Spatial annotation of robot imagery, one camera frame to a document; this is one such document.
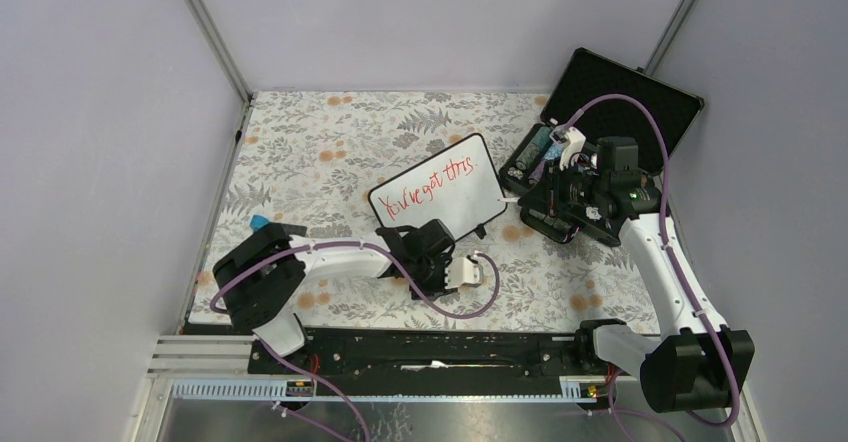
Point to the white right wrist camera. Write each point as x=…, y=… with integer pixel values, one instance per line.
x=569, y=142

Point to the grey lego baseplate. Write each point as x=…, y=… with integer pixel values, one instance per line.
x=295, y=230

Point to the small white whiteboard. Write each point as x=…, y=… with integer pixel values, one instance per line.
x=458, y=186

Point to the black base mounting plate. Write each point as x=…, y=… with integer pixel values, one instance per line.
x=428, y=364

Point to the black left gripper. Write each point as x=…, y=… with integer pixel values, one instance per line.
x=439, y=288

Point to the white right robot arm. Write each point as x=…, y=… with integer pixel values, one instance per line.
x=698, y=362

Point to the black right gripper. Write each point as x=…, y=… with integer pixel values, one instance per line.
x=548, y=199

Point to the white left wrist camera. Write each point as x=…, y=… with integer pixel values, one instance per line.
x=463, y=272

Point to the light blue lego brick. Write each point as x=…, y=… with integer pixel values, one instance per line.
x=257, y=222

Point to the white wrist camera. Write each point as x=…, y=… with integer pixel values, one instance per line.
x=569, y=142
x=463, y=272

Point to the floral patterned table mat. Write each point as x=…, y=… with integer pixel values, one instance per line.
x=311, y=158

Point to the teal poker chip stack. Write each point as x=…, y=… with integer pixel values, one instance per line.
x=532, y=148

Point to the black poker chip case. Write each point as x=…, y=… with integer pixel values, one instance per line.
x=603, y=98

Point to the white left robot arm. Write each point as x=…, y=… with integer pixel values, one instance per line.
x=257, y=278

